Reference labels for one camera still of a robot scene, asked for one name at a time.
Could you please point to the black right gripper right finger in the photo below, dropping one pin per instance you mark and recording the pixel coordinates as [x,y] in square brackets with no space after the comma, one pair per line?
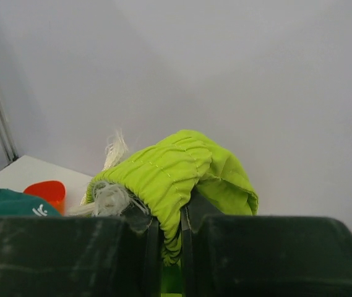
[266,256]

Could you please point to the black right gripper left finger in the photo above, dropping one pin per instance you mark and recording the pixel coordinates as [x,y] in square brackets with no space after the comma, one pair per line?
[64,256]

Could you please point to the lime green cloth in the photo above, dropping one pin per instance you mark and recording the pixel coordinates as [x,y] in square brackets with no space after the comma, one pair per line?
[163,176]

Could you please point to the dark teal cloth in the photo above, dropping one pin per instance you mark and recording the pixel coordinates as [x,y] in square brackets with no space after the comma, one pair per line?
[19,204]

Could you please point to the white frayed drawstring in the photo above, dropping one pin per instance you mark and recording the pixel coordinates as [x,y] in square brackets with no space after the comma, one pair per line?
[109,199]

